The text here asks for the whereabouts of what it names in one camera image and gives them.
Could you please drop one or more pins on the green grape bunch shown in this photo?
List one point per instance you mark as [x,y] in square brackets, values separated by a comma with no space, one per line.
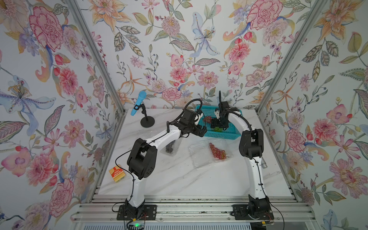
[218,129]

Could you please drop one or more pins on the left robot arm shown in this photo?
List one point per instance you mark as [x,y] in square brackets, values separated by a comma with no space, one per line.
[142,159]

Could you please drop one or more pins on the teal plastic mesh basket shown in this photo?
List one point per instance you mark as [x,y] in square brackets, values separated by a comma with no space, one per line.
[231,133]

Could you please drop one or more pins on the aluminium frame post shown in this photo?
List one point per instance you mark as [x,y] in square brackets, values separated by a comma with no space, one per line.
[292,52]
[86,33]

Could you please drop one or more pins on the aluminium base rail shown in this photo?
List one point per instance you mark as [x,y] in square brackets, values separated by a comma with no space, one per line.
[174,209]

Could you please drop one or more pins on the blue microphone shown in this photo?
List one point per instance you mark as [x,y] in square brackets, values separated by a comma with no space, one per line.
[141,97]

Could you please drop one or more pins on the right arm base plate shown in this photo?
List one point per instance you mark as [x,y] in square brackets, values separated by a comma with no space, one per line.
[244,212]

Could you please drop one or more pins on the left aluminium frame post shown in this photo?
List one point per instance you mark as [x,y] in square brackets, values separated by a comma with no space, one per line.
[86,33]

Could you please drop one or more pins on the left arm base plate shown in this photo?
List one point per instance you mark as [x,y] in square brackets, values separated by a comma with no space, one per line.
[128,212]

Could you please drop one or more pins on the red grape bunch back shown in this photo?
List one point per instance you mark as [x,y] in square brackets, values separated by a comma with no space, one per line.
[207,119]

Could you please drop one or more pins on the black grape bunch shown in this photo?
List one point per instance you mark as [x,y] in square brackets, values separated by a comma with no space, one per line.
[169,149]

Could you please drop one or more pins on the red grape bunch front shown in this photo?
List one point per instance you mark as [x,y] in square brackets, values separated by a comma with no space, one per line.
[217,153]

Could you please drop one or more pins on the black microphone stand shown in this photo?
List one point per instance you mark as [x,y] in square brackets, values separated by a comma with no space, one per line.
[147,121]

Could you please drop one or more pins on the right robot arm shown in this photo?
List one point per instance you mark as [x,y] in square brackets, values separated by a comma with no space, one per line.
[251,147]

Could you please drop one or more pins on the clear clamshell container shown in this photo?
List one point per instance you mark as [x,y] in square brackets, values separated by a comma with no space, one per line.
[175,144]
[201,155]

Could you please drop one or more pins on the right aluminium frame post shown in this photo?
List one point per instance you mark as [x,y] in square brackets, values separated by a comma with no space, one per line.
[292,52]

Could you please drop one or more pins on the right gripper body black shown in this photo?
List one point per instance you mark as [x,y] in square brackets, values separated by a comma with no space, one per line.
[219,122]

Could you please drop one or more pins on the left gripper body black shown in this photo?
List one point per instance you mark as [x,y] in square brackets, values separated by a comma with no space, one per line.
[194,128]

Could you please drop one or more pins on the red grape bunch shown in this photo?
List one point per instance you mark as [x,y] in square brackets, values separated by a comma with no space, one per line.
[207,119]
[217,153]

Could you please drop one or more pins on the grey microphone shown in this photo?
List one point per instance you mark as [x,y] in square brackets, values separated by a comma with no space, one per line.
[263,164]

